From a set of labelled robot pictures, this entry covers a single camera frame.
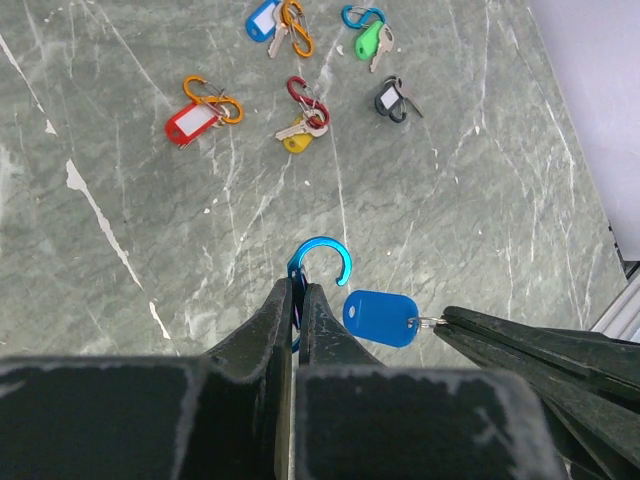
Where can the red S-carabiner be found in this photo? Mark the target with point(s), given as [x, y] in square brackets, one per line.
[305, 96]

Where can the red tag key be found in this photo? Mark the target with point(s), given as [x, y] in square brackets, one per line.
[186, 125]

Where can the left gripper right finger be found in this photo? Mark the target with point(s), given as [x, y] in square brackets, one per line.
[356, 418]

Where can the orange S-carabiner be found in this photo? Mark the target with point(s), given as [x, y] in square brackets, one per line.
[294, 18]
[216, 100]

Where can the aluminium rail frame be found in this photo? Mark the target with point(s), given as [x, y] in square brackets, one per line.
[620, 320]

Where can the green tag key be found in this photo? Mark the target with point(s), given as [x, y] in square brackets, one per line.
[374, 42]

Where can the blue tag key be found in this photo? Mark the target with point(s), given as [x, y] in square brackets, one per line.
[266, 24]
[385, 318]

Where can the black tag key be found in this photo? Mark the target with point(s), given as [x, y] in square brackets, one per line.
[387, 100]

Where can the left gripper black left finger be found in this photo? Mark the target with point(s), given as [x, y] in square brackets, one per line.
[222, 414]

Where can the black S-carabiner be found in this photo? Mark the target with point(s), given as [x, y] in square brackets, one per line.
[397, 115]

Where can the yellow tag key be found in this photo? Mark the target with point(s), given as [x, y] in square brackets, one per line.
[298, 136]

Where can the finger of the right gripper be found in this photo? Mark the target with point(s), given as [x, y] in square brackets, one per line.
[588, 384]

